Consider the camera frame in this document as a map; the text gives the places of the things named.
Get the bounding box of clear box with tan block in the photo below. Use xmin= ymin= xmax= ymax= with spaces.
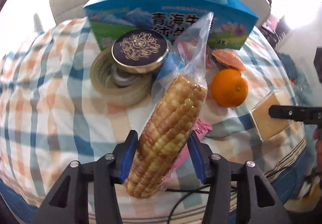
xmin=250 ymin=89 xmax=293 ymax=142

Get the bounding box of orange fruit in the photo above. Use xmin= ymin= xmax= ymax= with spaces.
xmin=210 ymin=68 xmax=248 ymax=108

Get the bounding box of salmon pink snack packet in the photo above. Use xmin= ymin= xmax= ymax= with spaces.
xmin=212 ymin=49 xmax=247 ymax=72

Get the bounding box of clear packing tape roll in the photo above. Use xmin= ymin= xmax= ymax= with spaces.
xmin=90 ymin=47 xmax=153 ymax=107

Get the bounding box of bagged corn cob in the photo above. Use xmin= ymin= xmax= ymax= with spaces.
xmin=124 ymin=12 xmax=213 ymax=199

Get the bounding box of red white snack packet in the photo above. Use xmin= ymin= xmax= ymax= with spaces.
xmin=177 ymin=41 xmax=214 ymax=68

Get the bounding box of round dark gold-patterned tin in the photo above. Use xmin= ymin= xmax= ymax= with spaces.
xmin=111 ymin=29 xmax=170 ymax=74

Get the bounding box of pink candy wrapper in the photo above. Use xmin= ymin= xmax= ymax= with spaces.
xmin=172 ymin=119 xmax=212 ymax=171

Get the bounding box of grey chair right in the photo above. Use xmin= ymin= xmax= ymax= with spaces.
xmin=240 ymin=0 xmax=272 ymax=29

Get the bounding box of blue milk carton box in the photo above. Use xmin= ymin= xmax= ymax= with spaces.
xmin=84 ymin=0 xmax=258 ymax=50

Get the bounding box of black cable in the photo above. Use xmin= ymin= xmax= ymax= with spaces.
xmin=164 ymin=183 xmax=239 ymax=224

